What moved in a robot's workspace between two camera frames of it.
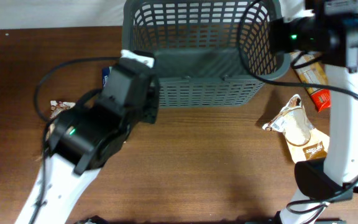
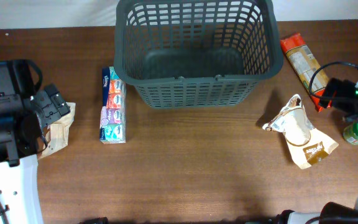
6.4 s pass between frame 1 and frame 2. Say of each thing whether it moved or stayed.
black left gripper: moved
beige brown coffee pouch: stayed
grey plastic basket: stayed
